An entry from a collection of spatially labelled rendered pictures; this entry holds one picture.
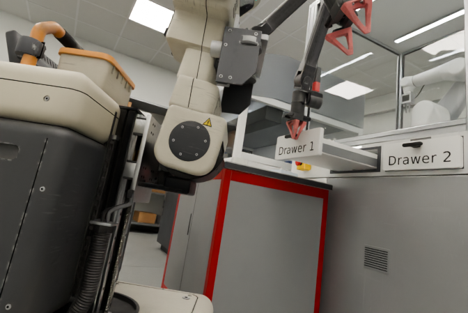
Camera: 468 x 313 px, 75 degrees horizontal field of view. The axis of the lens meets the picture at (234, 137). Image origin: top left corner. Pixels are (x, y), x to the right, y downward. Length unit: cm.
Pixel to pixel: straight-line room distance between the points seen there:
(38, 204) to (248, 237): 85
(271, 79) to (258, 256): 137
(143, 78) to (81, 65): 472
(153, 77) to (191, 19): 476
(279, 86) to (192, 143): 164
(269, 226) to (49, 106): 97
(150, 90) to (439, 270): 500
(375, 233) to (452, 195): 33
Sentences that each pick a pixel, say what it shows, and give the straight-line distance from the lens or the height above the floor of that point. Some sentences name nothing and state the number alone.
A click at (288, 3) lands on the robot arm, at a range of 130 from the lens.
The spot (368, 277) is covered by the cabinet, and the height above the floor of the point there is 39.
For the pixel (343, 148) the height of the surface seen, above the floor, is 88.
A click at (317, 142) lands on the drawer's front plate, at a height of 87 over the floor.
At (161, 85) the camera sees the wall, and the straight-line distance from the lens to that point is 567.
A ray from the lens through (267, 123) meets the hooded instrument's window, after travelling 223.
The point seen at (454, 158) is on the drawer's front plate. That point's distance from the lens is 125.
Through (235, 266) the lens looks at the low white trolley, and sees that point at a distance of 131.
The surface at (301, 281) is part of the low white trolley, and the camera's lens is 151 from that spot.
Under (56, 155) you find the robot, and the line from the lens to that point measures 69.
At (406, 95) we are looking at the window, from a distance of 147.
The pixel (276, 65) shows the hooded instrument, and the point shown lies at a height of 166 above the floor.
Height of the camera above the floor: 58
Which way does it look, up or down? 13 degrees up
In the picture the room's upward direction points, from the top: 9 degrees clockwise
